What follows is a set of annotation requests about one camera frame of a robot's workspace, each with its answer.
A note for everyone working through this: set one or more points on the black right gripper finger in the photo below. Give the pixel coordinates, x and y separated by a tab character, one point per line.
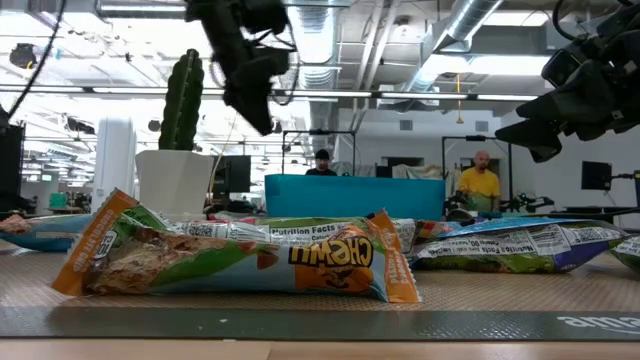
540	140
560	107

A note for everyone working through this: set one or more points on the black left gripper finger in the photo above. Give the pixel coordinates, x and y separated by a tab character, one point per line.
252	105

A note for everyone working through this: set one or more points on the blue purple granola bar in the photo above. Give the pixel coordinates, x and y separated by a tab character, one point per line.
515	247

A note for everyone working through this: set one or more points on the snack packets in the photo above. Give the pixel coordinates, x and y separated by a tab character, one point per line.
300	231

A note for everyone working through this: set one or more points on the colourful granola bar wrapper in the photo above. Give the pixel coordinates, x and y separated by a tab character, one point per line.
430	229

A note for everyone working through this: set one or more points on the orange-ended Chewy granola bar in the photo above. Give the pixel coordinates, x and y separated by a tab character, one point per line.
210	260

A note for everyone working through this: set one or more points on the light blue granola bar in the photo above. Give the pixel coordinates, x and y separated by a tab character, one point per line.
45	232

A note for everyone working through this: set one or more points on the black monitor on arm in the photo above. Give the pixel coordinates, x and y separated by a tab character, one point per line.
596	175

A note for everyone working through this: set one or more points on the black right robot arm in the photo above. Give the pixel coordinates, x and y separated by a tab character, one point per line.
625	15

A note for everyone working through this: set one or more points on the green cactus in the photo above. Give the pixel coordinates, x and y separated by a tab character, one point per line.
182	105

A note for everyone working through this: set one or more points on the black computer monitor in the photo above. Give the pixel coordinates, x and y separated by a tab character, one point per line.
232	174

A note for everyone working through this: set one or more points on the person in yellow shirt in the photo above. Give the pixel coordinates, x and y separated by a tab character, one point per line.
480	187

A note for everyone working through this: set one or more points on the person with black cap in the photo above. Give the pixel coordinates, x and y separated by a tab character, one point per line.
321	162

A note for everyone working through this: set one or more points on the black desk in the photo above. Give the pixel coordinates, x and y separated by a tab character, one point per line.
595	212

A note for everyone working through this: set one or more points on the white plant pot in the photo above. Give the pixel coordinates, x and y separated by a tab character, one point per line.
172	182

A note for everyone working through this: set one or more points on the blue plastic bin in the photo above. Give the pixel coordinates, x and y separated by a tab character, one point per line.
350	197

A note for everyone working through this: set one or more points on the snack packet right edge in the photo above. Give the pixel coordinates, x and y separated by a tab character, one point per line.
629	252

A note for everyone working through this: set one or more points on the beige woven mat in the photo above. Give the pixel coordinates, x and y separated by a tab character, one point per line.
500	310

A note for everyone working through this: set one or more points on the black ceiling speaker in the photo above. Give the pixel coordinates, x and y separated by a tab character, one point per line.
22	55

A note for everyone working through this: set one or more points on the black cabinet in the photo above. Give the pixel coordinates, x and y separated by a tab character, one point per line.
11	167

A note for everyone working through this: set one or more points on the black metal frame stand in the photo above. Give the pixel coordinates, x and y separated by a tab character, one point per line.
318	133
475	138

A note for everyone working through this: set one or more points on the silver ventilation duct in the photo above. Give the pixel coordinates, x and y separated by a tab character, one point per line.
465	25

